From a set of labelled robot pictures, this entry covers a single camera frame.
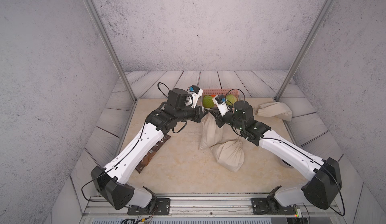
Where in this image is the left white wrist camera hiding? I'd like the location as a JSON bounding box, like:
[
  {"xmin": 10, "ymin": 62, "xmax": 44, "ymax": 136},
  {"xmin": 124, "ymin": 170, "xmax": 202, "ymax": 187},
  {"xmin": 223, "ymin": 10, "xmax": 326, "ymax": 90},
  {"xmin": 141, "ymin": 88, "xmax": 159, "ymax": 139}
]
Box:
[{"xmin": 186, "ymin": 85, "xmax": 203, "ymax": 108}]

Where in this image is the left aluminium frame post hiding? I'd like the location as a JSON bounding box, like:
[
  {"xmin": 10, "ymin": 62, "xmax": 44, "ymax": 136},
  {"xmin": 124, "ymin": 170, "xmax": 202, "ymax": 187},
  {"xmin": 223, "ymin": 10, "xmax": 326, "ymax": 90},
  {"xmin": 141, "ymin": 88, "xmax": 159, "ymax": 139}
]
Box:
[{"xmin": 83, "ymin": 0, "xmax": 137, "ymax": 102}]

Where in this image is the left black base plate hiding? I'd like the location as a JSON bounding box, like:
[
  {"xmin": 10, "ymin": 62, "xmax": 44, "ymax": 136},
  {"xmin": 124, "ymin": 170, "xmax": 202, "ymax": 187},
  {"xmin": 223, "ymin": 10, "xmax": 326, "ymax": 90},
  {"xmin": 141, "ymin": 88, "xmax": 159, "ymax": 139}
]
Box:
[{"xmin": 127, "ymin": 198, "xmax": 171, "ymax": 216}]

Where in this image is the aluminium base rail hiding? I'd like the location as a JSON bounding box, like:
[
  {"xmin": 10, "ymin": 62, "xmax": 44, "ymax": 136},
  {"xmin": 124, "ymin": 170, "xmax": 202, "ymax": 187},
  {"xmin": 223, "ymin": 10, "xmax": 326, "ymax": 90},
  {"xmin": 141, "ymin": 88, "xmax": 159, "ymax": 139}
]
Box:
[{"xmin": 80, "ymin": 193, "xmax": 345, "ymax": 224}]

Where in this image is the green cabbage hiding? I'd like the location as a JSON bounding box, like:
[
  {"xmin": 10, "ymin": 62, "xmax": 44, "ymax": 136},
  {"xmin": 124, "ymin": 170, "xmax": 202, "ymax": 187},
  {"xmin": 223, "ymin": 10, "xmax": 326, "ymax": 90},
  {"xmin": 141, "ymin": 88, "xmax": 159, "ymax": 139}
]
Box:
[
  {"xmin": 202, "ymin": 95, "xmax": 215, "ymax": 108},
  {"xmin": 226, "ymin": 94, "xmax": 238, "ymax": 106}
]

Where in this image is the aluminium frame post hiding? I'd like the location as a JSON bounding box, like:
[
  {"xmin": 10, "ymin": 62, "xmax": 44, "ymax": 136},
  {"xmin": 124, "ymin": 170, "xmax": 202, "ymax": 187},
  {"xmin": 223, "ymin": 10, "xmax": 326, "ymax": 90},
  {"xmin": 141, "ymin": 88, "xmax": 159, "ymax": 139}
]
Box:
[
  {"xmin": 274, "ymin": 0, "xmax": 336, "ymax": 101},
  {"xmin": 83, "ymin": 0, "xmax": 137, "ymax": 102}
]

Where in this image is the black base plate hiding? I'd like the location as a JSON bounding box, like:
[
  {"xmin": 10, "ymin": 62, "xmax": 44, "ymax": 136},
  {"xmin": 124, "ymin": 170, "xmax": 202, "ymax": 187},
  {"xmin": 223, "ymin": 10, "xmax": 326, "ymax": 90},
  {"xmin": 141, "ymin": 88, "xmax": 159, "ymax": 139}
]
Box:
[
  {"xmin": 251, "ymin": 197, "xmax": 297, "ymax": 215},
  {"xmin": 127, "ymin": 198, "xmax": 171, "ymax": 216}
]

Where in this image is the right green cabbage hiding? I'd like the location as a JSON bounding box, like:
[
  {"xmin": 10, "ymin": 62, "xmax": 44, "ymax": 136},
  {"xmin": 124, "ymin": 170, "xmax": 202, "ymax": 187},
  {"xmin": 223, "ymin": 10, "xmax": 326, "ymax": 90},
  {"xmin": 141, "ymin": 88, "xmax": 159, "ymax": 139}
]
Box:
[{"xmin": 226, "ymin": 94, "xmax": 238, "ymax": 106}]

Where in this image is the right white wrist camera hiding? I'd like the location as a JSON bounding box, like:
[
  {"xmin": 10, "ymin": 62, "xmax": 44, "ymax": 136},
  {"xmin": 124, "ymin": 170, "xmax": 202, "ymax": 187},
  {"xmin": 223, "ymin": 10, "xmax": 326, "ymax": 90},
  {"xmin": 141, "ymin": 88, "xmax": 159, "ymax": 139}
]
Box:
[{"xmin": 213, "ymin": 94, "xmax": 231, "ymax": 116}]

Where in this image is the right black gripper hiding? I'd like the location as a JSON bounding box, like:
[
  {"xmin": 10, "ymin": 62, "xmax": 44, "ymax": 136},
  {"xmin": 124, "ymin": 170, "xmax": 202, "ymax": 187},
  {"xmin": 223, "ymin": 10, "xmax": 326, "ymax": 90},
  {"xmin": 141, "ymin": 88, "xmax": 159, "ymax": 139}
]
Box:
[{"xmin": 210, "ymin": 106, "xmax": 246, "ymax": 132}]

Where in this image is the beige cloth bag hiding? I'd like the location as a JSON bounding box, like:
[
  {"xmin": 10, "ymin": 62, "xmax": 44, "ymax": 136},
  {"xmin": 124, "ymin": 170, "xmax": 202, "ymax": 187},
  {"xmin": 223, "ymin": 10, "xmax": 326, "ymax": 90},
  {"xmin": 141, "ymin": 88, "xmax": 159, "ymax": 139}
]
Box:
[
  {"xmin": 199, "ymin": 114, "xmax": 239, "ymax": 150},
  {"xmin": 210, "ymin": 139, "xmax": 245, "ymax": 172},
  {"xmin": 256, "ymin": 102, "xmax": 293, "ymax": 122}
]

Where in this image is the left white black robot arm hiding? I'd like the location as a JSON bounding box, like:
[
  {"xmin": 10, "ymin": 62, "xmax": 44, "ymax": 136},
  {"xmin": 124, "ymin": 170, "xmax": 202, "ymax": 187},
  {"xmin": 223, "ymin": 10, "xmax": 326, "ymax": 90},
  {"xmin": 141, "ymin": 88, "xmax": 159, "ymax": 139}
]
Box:
[{"xmin": 90, "ymin": 85, "xmax": 209, "ymax": 212}]

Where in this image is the left green cabbage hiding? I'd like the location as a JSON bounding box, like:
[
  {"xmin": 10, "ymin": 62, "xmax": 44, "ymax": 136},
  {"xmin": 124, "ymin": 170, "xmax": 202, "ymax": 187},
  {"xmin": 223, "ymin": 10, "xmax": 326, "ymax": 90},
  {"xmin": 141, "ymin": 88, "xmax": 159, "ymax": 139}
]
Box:
[{"xmin": 202, "ymin": 95, "xmax": 215, "ymax": 108}]

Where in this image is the right aluminium frame post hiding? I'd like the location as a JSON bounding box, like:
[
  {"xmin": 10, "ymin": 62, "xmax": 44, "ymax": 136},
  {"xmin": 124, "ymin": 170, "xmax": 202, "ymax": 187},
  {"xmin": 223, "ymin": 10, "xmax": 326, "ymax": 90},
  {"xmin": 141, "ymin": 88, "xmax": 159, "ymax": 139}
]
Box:
[{"xmin": 274, "ymin": 0, "xmax": 336, "ymax": 101}]

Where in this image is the pink plastic basket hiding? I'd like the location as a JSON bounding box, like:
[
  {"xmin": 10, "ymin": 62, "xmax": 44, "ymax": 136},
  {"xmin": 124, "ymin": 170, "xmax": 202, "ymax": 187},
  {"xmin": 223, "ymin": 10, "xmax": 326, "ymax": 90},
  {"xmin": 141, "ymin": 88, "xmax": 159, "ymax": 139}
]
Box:
[{"xmin": 203, "ymin": 88, "xmax": 244, "ymax": 100}]

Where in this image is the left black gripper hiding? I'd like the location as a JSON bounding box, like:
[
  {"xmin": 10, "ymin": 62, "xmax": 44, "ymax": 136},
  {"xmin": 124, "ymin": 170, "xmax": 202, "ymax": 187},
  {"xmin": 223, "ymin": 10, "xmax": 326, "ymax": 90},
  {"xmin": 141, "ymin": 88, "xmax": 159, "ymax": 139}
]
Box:
[{"xmin": 173, "ymin": 103, "xmax": 208, "ymax": 123}]

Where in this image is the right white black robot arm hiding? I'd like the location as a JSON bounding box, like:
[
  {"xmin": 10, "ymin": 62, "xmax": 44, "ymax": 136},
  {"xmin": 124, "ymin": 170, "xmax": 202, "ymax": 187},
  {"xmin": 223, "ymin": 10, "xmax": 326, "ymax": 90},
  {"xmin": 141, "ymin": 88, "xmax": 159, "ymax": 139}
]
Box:
[{"xmin": 210, "ymin": 95, "xmax": 342, "ymax": 214}]

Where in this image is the brown chips bag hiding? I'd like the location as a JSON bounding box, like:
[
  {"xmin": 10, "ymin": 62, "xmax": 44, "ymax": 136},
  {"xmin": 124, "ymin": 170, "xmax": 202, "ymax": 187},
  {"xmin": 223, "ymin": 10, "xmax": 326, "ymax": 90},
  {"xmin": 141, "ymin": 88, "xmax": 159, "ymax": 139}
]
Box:
[{"xmin": 135, "ymin": 135, "xmax": 171, "ymax": 173}]

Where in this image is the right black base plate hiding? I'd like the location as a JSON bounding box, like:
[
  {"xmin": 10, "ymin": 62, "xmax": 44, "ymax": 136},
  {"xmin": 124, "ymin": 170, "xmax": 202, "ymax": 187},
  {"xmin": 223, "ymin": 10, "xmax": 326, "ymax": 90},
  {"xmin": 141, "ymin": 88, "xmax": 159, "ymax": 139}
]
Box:
[{"xmin": 251, "ymin": 197, "xmax": 297, "ymax": 215}]

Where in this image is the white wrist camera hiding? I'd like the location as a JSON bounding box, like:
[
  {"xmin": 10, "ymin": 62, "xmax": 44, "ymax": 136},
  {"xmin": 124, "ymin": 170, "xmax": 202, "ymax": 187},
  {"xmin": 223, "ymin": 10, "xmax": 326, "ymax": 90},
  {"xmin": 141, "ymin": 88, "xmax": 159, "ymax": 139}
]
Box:
[
  {"xmin": 213, "ymin": 94, "xmax": 231, "ymax": 116},
  {"xmin": 186, "ymin": 85, "xmax": 203, "ymax": 108}
]

